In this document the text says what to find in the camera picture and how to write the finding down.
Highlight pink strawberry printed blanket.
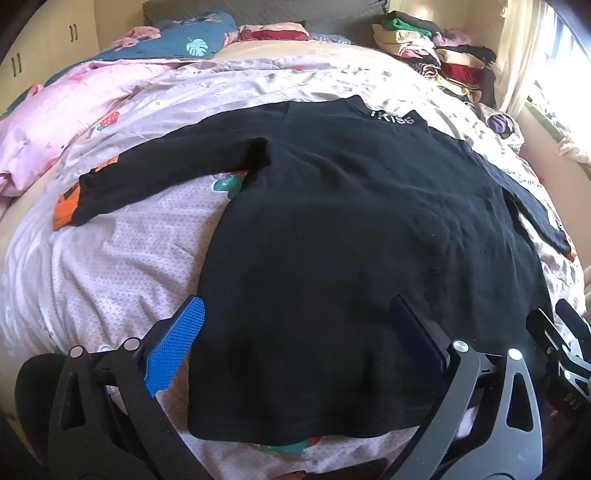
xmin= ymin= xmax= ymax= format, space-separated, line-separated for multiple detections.
xmin=0 ymin=39 xmax=587 ymax=480

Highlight plain pink quilt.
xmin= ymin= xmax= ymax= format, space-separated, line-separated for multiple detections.
xmin=0 ymin=60 xmax=171 ymax=199

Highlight grey padded headboard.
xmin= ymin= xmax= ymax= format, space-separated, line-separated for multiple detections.
xmin=142 ymin=0 xmax=393 ymax=47

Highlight pile of folded clothes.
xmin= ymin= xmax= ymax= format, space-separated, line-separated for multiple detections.
xmin=372 ymin=10 xmax=499 ymax=107

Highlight cream curtain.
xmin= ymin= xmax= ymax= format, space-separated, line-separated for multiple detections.
xmin=496 ymin=0 xmax=573 ymax=116

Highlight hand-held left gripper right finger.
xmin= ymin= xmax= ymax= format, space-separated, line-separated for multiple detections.
xmin=379 ymin=295 xmax=543 ymax=480

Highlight red and cream pillow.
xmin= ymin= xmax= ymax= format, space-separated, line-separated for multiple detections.
xmin=238 ymin=23 xmax=310 ymax=43

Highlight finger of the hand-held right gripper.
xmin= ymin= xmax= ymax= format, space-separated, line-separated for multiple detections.
xmin=556 ymin=300 xmax=591 ymax=344
xmin=526 ymin=308 xmax=571 ymax=370

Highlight cream wardrobe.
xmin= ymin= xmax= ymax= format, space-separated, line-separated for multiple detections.
xmin=0 ymin=0 xmax=100 ymax=116

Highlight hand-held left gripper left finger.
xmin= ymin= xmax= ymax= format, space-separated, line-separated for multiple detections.
xmin=48 ymin=296 xmax=218 ymax=480

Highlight clothes on windowsill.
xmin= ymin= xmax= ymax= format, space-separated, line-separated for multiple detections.
xmin=526 ymin=92 xmax=591 ymax=176

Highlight purple cloth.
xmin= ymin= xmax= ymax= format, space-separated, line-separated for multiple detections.
xmin=480 ymin=104 xmax=525 ymax=144

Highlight black long-sleeve shirt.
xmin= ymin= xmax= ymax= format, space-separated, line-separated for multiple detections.
xmin=74 ymin=95 xmax=578 ymax=446

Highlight blue leaf-print quilt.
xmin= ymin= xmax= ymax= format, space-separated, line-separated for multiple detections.
xmin=76 ymin=10 xmax=241 ymax=75

